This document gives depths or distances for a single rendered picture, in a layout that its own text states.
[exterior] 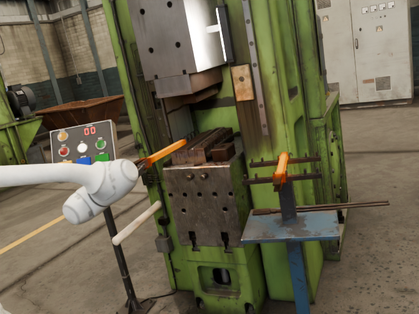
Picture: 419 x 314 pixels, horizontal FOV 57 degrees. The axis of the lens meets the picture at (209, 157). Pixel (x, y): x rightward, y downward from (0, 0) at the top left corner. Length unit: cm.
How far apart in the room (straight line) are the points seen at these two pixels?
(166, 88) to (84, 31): 914
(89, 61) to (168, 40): 920
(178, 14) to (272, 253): 134
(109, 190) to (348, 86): 618
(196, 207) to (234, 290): 54
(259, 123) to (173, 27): 62
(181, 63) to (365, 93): 543
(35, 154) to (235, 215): 560
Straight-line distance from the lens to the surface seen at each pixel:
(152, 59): 196
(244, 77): 190
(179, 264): 254
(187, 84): 189
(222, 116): 238
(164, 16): 191
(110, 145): 210
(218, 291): 230
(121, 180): 117
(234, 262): 209
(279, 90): 189
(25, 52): 1115
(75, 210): 128
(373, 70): 698
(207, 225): 203
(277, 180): 145
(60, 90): 1155
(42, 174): 117
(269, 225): 174
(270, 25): 187
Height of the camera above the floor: 146
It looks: 15 degrees down
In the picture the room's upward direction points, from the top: 11 degrees counter-clockwise
